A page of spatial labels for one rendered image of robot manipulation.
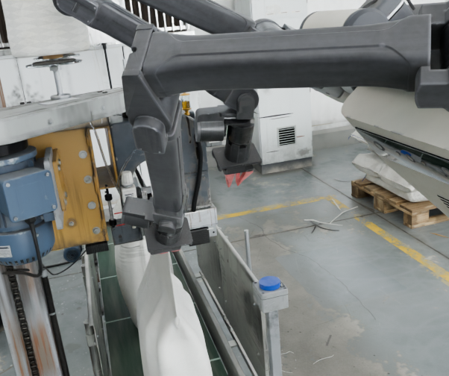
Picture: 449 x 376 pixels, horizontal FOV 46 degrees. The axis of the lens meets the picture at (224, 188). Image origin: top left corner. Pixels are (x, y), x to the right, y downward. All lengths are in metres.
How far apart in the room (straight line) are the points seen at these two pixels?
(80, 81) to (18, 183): 2.99
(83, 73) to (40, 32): 2.94
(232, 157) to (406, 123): 0.44
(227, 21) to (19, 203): 0.55
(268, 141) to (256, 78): 4.63
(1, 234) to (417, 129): 0.88
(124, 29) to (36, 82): 3.09
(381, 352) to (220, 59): 2.24
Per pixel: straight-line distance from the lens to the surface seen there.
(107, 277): 2.73
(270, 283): 1.50
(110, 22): 1.03
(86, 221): 1.44
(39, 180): 1.15
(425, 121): 0.84
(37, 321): 1.63
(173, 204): 0.96
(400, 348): 2.73
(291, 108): 5.24
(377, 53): 0.55
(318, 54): 0.56
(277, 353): 1.62
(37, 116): 1.20
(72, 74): 4.09
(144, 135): 0.68
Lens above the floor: 1.58
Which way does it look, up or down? 19 degrees down
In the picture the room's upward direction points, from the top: 5 degrees counter-clockwise
